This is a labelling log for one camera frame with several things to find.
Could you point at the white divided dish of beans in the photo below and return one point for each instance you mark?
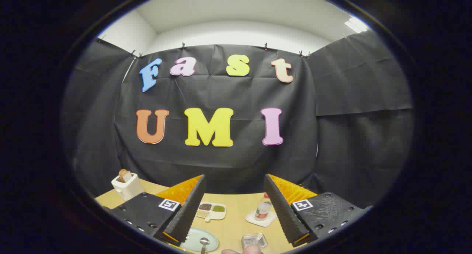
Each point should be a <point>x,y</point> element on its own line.
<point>212,212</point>

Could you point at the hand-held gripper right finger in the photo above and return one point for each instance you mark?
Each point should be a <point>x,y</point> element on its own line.
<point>282,213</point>

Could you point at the cream toaster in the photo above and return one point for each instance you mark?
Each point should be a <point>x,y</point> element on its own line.
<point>129,189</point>

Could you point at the white square coaster tray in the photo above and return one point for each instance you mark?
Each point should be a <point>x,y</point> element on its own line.
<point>254,221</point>

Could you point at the pale green round plate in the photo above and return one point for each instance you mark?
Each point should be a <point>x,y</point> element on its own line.
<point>193,241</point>

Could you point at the small ceiling light panel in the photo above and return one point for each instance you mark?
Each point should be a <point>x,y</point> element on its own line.
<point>356,24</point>

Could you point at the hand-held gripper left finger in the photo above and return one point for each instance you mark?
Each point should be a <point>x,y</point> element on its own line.
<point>188,213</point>

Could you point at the clear plastic water bottle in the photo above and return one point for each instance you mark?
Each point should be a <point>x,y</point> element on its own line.
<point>262,209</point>

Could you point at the toasted bread slice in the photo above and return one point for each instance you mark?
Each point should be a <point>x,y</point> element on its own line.
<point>124,174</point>

